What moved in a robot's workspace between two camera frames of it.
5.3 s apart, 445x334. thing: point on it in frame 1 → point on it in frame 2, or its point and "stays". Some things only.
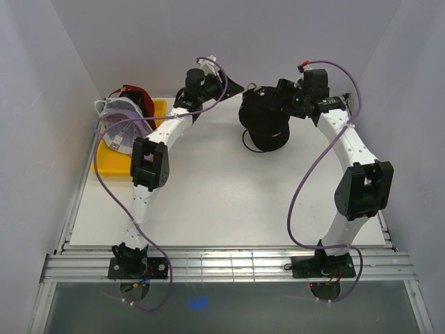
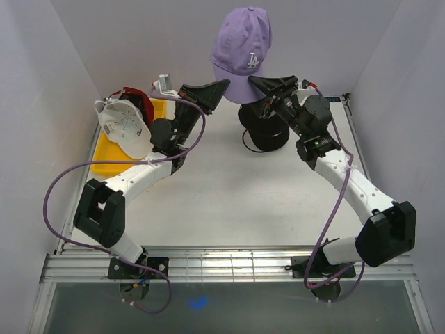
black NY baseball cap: (268, 129) stays
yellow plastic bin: (112, 163) stays
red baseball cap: (142, 99) stays
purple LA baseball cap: (120, 128) → (241, 41)
